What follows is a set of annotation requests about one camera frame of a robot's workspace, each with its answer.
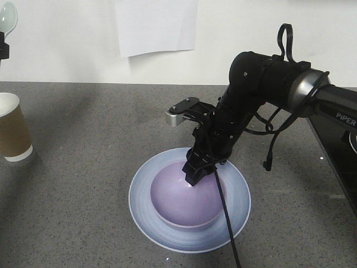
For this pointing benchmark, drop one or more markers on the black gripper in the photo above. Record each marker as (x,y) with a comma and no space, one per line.
(200,157)

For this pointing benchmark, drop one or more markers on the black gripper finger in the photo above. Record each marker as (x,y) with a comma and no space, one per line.
(4,47)

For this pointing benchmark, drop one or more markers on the pale green plastic spoon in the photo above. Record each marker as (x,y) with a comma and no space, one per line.
(9,18)

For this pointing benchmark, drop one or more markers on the purple plastic bowl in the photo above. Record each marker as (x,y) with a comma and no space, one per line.
(181,205)

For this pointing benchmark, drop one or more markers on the brown paper cup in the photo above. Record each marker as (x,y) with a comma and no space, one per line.
(16,144)

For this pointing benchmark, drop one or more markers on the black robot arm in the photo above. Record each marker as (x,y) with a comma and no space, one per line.
(254,80)

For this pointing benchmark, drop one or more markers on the light blue round plate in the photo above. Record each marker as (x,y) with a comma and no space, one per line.
(208,238)

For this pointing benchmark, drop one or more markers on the black glass stove top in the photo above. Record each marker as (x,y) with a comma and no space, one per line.
(341,151)

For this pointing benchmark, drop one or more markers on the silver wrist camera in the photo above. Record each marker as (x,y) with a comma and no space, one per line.
(176,113)

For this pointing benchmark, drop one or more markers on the white paper sheet on wall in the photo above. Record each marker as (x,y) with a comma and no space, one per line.
(155,26)

